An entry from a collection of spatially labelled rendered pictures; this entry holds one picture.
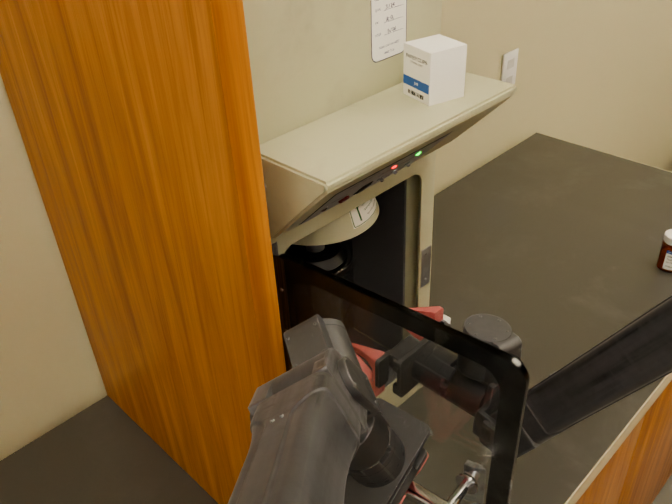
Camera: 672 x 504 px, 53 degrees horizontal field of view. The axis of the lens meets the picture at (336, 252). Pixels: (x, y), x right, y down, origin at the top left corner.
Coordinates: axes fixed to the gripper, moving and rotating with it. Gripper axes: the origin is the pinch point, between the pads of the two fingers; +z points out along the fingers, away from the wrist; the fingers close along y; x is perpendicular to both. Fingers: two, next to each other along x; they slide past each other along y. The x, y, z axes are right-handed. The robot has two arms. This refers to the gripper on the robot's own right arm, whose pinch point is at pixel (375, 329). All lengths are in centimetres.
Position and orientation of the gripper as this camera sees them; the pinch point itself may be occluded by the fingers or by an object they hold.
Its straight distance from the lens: 96.4
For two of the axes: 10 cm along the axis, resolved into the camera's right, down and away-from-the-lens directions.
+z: -7.1, -3.7, 6.0
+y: -7.0, 4.3, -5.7
